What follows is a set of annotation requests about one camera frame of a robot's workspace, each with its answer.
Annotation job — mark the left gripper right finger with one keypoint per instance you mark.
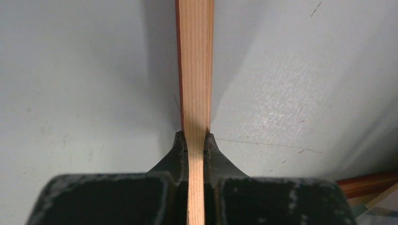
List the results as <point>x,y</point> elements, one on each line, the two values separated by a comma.
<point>234,198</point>

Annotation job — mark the sunset photo print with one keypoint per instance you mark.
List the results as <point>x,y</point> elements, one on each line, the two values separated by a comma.
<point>383,213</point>

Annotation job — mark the wooden picture frame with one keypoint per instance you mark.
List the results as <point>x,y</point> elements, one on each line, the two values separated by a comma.
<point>289,87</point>

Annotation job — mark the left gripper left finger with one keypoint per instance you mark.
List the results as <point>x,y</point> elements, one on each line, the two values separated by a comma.
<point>156,197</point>

